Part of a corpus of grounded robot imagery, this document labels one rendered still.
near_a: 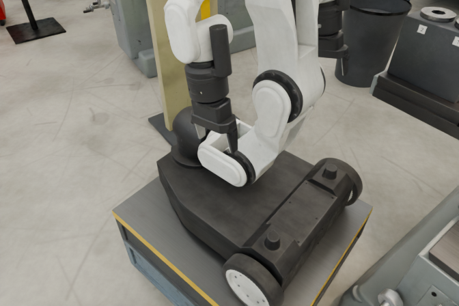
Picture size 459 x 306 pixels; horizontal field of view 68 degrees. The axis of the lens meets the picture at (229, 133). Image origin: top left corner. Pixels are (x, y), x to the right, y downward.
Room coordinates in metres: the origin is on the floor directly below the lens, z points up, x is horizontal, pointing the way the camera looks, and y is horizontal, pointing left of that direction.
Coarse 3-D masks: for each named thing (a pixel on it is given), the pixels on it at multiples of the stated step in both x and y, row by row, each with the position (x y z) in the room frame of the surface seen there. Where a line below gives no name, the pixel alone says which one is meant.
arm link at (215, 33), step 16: (224, 16) 0.68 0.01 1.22; (208, 32) 0.62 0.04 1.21; (224, 32) 0.60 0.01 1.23; (208, 48) 0.61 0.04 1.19; (224, 48) 0.59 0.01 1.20; (192, 64) 0.61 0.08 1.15; (208, 64) 0.61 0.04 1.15; (224, 64) 0.59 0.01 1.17; (192, 80) 0.60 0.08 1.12; (208, 80) 0.59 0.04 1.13
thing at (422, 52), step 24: (408, 24) 0.95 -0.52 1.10; (432, 24) 0.90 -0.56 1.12; (456, 24) 0.88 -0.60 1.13; (408, 48) 0.93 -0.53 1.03; (432, 48) 0.88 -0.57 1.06; (456, 48) 0.83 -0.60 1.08; (408, 72) 0.91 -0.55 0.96; (432, 72) 0.86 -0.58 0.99; (456, 72) 0.81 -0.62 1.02; (456, 96) 0.79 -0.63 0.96
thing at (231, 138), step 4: (236, 128) 0.59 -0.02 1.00; (232, 132) 0.58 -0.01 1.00; (236, 132) 0.58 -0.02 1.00; (228, 136) 0.57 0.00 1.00; (232, 136) 0.58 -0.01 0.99; (236, 136) 0.59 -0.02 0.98; (228, 140) 0.57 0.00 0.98; (232, 140) 0.58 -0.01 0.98; (236, 140) 0.59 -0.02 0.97; (228, 144) 0.57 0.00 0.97; (232, 144) 0.57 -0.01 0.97; (236, 144) 0.58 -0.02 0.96; (232, 148) 0.57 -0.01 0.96; (236, 148) 0.58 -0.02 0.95; (232, 152) 0.57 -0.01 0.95
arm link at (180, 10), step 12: (168, 0) 0.64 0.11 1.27; (180, 0) 0.61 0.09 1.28; (192, 0) 0.61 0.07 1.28; (168, 12) 0.61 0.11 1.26; (180, 12) 0.59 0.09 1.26; (192, 12) 0.60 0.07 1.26; (168, 24) 0.61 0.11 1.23; (180, 24) 0.59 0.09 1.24; (192, 24) 0.59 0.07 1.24; (180, 36) 0.59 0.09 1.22; (192, 36) 0.59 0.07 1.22; (180, 48) 0.60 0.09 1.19; (192, 48) 0.58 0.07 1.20; (180, 60) 0.60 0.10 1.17; (192, 60) 0.58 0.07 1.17
